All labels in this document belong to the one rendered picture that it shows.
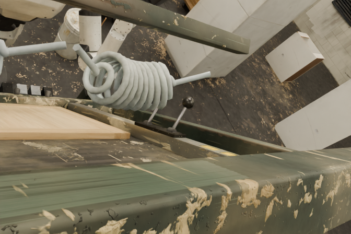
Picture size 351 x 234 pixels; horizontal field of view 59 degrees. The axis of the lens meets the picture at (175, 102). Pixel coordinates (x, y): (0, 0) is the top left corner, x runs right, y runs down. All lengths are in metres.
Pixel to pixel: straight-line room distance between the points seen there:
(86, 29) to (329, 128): 3.64
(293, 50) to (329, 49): 3.25
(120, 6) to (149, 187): 0.16
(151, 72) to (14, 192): 0.21
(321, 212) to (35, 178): 0.38
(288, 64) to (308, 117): 1.60
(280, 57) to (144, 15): 5.66
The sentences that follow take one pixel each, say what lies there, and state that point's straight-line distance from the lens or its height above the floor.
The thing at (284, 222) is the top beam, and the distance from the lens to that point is 0.41.
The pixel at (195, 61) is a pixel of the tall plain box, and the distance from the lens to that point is 3.56.
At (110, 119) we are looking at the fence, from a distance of 1.16.
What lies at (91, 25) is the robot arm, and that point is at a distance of 1.35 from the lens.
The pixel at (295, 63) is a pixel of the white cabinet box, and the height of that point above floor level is 0.40.
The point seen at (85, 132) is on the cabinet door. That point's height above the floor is 1.32.
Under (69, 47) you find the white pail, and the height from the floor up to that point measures 0.14.
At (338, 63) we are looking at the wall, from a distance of 8.95.
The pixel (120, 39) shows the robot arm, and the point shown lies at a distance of 1.26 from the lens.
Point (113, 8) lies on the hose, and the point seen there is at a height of 1.90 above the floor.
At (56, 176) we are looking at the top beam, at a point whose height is 1.81.
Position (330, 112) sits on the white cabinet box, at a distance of 4.44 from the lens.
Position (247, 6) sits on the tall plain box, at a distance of 3.25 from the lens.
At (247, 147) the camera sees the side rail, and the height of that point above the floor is 1.53.
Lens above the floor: 2.05
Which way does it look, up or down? 37 degrees down
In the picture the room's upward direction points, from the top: 49 degrees clockwise
